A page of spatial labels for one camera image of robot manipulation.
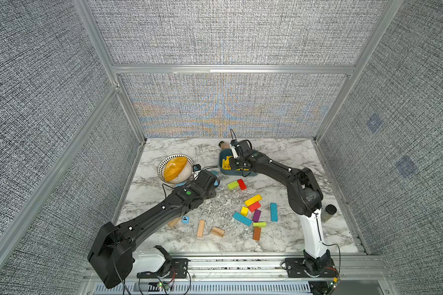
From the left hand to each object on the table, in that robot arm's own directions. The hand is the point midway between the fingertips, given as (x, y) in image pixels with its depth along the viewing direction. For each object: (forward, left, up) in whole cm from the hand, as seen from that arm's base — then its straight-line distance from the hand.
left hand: (213, 186), depth 82 cm
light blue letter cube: (-10, +13, -13) cm, 21 cm away
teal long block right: (-8, -29, -13) cm, 32 cm away
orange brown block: (-18, -19, -13) cm, 29 cm away
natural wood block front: (-14, +6, -13) cm, 20 cm away
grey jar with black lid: (-11, -51, -4) cm, 52 cm away
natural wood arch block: (-16, -2, -13) cm, 20 cm away
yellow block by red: (-1, -20, -13) cm, 24 cm away
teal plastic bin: (+28, -6, -11) cm, 30 cm away
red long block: (+7, -15, -13) cm, 22 cm away
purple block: (-9, -20, -14) cm, 26 cm away
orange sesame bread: (+16, +21, -7) cm, 27 cm away
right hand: (+21, -11, -4) cm, 24 cm away
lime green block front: (-14, -21, -12) cm, 28 cm away
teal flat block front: (-11, -13, -12) cm, 21 cm away
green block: (+8, -10, -13) cm, 19 cm away
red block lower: (-5, -20, -13) cm, 24 cm away
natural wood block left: (-12, +19, -12) cm, 25 cm away
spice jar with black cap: (+32, -8, -9) cm, 34 cm away
